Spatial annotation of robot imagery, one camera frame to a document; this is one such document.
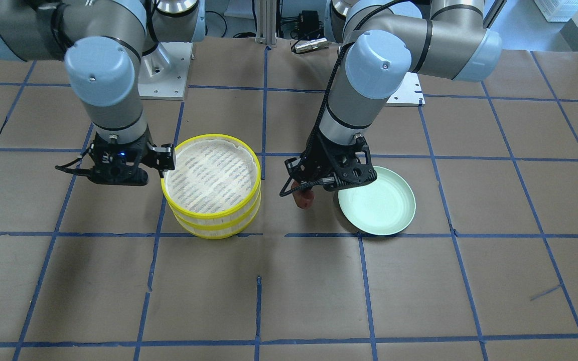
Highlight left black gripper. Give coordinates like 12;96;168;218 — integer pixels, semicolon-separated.
284;135;378;197

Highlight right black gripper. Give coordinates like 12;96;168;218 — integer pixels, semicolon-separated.
89;132;176;187

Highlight brown steamed bun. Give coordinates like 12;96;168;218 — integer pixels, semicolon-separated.
292;188;315;210

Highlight yellow steamer top layer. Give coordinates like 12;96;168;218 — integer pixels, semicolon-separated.
162;133;261;223

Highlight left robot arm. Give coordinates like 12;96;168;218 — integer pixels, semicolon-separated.
280;1;502;197

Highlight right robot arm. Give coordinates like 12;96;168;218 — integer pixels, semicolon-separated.
0;1;206;187

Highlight yellow steamer lower layers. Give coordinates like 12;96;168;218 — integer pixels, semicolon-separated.
168;194;261;240

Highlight light green plate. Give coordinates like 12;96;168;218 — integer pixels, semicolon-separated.
338;166;416;236

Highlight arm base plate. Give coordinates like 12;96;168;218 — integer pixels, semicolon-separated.
385;72;426;107
138;43;194;100

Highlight aluminium frame post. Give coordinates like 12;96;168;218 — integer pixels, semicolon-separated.
254;1;279;49

